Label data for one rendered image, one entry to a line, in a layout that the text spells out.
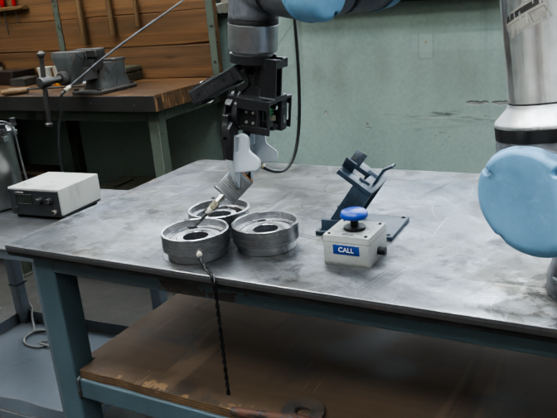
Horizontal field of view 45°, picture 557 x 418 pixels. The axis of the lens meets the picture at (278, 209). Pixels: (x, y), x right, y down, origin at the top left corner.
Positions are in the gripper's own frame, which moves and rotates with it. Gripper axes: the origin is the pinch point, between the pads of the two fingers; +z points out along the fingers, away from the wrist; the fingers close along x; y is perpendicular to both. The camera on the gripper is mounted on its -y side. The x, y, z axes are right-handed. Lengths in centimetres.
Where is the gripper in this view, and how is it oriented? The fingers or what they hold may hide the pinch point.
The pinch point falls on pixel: (239, 175)
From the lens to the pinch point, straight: 110.0
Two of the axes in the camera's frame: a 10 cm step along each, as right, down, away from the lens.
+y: 8.7, 2.1, -4.4
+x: 4.9, -3.2, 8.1
